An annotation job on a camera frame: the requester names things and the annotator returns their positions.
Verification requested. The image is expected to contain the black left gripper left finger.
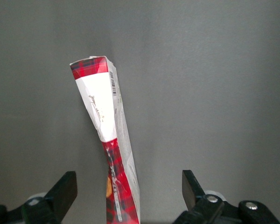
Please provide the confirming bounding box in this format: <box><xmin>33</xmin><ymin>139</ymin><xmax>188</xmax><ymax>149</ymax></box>
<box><xmin>21</xmin><ymin>171</ymin><xmax>78</xmax><ymax>224</ymax></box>

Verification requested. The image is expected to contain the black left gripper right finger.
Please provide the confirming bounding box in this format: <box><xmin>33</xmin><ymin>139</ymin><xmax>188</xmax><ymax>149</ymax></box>
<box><xmin>175</xmin><ymin>169</ymin><xmax>225</xmax><ymax>224</ymax></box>

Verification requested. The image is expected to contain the red tartan cookie box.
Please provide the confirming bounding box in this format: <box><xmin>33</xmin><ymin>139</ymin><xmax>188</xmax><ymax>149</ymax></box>
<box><xmin>69</xmin><ymin>55</ymin><xmax>141</xmax><ymax>224</ymax></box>

